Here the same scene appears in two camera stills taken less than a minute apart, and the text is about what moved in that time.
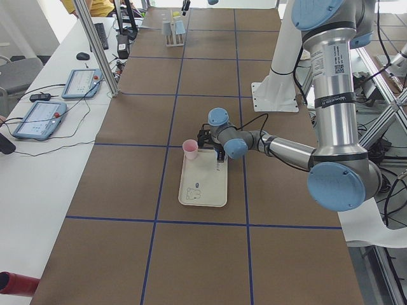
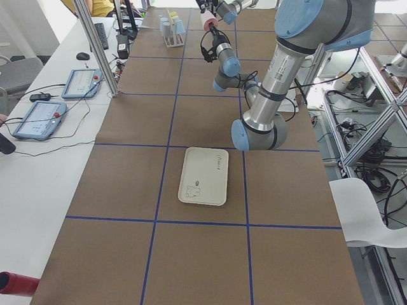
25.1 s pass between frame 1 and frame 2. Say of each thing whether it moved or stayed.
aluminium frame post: stayed
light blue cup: stayed
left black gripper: moved
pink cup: moved
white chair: stayed
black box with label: stayed
